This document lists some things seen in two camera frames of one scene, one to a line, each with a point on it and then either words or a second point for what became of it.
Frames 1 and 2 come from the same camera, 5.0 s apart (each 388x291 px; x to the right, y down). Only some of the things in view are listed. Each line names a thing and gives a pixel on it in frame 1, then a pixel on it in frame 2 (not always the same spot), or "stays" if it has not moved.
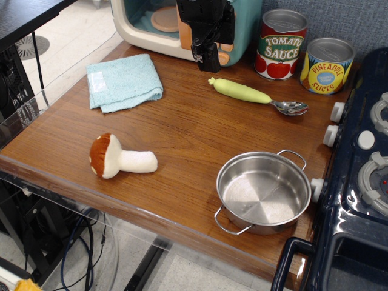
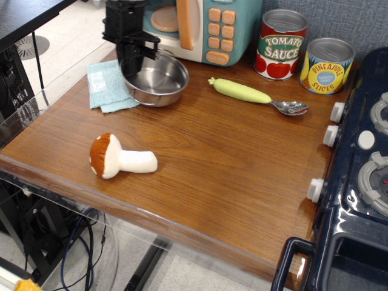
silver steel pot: x=263 y=191 to x=162 y=83
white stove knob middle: x=330 y=135 stays
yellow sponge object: x=27 y=285 stays
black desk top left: x=19 y=18 stays
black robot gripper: x=211 y=21 to x=123 y=24
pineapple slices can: x=327 y=65 stays
